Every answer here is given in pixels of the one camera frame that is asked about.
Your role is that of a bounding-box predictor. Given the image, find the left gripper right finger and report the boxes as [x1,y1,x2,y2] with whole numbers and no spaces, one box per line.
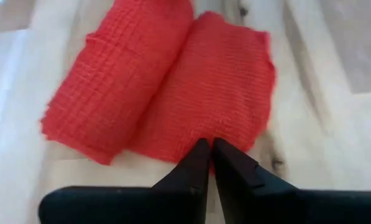
[212,137,371,224]

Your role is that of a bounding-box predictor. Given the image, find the red crepe bandage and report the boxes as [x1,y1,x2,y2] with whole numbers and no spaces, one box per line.
[40,0,277,166]

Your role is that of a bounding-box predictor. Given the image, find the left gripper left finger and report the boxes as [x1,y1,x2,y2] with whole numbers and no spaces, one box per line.
[37,138,212,224]

